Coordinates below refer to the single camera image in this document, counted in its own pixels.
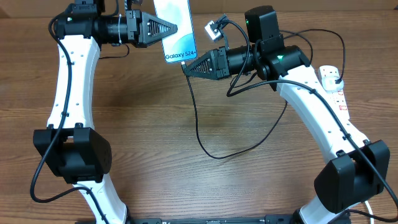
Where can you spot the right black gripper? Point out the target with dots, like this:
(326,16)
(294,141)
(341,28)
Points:
(217,63)

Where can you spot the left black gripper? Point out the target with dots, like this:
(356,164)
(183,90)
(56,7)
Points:
(138,20)

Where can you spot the Samsung Galaxy smartphone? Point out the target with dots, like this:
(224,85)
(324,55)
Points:
(180,46)

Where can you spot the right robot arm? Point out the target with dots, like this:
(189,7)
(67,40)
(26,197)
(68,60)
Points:
(355,167)

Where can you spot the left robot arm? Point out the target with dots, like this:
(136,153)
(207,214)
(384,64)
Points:
(69,144)

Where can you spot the white charger plug adapter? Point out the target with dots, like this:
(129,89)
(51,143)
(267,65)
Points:
(331,84)

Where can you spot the white power strip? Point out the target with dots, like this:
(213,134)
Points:
(338,97)

